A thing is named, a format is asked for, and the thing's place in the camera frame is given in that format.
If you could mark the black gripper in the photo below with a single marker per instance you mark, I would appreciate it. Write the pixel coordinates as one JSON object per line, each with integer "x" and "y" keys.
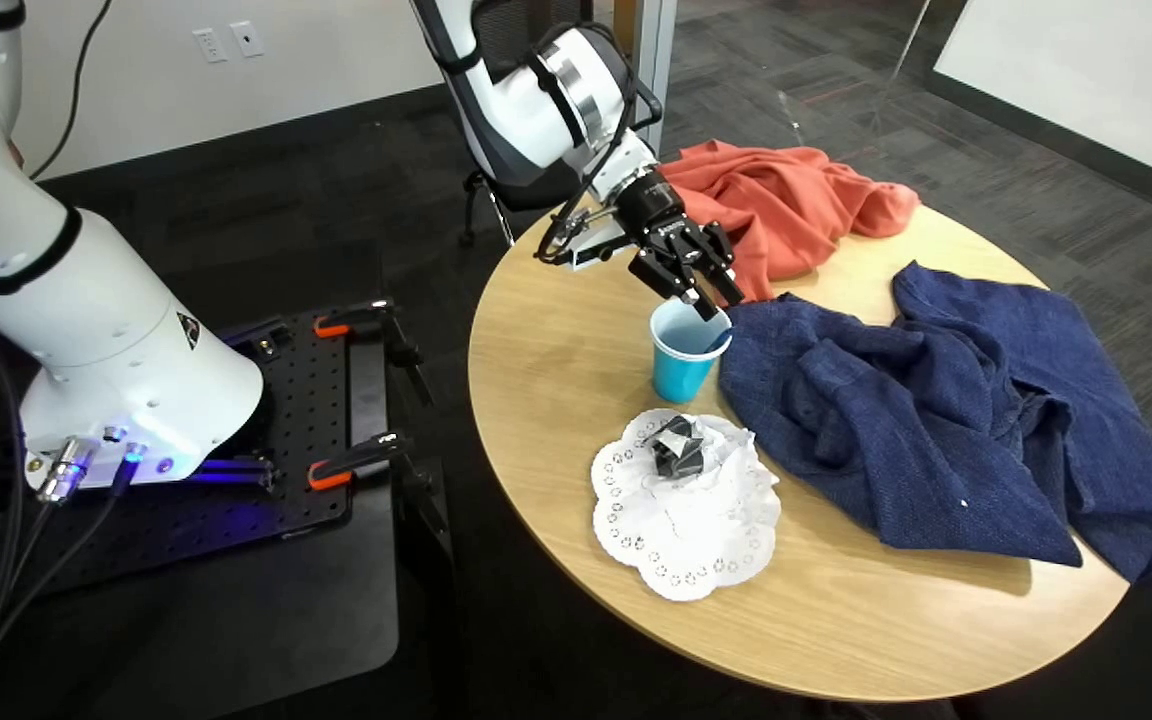
{"x": 657, "y": 213}

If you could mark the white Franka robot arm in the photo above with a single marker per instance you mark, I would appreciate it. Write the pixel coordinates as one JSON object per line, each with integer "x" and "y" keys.
{"x": 80, "y": 322}

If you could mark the blue plastic cup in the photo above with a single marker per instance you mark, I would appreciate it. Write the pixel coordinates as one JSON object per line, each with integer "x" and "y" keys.
{"x": 684, "y": 361}

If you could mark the orange towel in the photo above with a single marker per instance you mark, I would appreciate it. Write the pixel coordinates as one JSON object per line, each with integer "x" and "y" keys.
{"x": 803, "y": 204}

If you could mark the small black object on doily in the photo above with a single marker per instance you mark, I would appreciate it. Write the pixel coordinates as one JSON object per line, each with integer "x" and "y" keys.
{"x": 676, "y": 447}

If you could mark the white paper doily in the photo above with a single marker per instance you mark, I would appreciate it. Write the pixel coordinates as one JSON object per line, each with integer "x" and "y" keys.
{"x": 683, "y": 522}

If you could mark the navy blue towel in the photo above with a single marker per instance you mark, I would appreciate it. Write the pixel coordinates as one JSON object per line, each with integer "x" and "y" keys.
{"x": 948, "y": 412}

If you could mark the round wooden table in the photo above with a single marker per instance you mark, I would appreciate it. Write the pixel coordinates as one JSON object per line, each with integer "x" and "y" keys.
{"x": 803, "y": 586}

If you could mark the black orange clamp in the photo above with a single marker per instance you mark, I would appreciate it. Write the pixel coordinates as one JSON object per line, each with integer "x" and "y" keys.
{"x": 359, "y": 322}
{"x": 355, "y": 463}

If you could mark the black perforated mounting board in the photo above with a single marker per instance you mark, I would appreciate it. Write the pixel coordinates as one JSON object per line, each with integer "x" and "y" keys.
{"x": 310, "y": 425}

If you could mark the black robot cart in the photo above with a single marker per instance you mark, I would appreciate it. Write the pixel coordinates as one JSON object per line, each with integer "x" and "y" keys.
{"x": 203, "y": 615}

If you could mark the white wall outlet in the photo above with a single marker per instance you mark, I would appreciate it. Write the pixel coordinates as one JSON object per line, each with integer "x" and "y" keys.
{"x": 228, "y": 43}

